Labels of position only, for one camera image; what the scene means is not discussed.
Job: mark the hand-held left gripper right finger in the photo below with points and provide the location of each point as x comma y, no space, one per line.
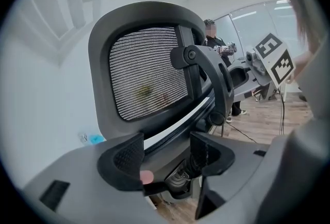
216,158

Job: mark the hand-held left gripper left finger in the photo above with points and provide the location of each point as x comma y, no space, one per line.
121,166

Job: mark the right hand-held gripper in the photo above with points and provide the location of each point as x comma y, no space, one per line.
273,55

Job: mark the black mesh office chair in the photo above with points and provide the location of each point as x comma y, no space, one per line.
103,37

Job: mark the person's right forearm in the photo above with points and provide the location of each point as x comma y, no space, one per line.
313,71

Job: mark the person's left hand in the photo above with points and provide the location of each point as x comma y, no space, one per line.
147,177

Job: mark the glass partition panel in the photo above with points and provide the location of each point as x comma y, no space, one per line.
260,24

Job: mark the blue plastic packet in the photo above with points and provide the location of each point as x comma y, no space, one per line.
94,138

